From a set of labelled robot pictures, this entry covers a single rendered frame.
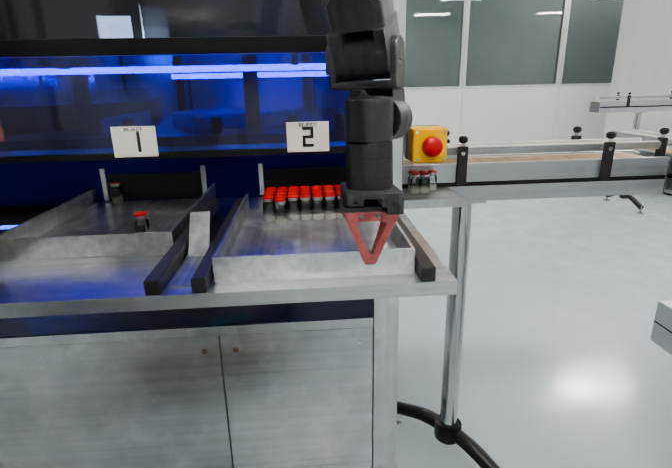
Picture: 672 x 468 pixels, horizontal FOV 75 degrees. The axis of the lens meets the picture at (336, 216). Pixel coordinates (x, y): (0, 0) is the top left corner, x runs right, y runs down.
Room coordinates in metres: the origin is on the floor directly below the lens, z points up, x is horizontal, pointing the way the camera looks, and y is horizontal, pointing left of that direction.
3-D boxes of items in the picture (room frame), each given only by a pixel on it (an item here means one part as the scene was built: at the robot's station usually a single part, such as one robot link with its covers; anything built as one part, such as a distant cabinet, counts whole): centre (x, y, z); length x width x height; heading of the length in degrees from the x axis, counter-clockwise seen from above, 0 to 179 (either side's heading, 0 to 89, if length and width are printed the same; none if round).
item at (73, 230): (0.79, 0.39, 0.90); 0.34 x 0.26 x 0.04; 4
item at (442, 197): (0.99, -0.21, 0.87); 0.14 x 0.13 x 0.02; 4
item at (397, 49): (0.58, -0.05, 1.11); 0.11 x 0.09 x 0.12; 156
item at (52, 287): (0.73, 0.21, 0.87); 0.70 x 0.48 x 0.02; 94
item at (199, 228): (0.58, 0.20, 0.91); 0.14 x 0.03 x 0.06; 4
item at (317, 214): (0.78, 0.04, 0.90); 0.18 x 0.02 x 0.05; 94
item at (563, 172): (1.10, -0.47, 0.92); 0.69 x 0.15 x 0.16; 94
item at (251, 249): (0.70, 0.04, 0.90); 0.34 x 0.26 x 0.04; 4
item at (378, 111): (0.54, -0.04, 1.08); 0.07 x 0.06 x 0.07; 156
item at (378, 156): (0.53, -0.04, 1.02); 0.10 x 0.07 x 0.07; 3
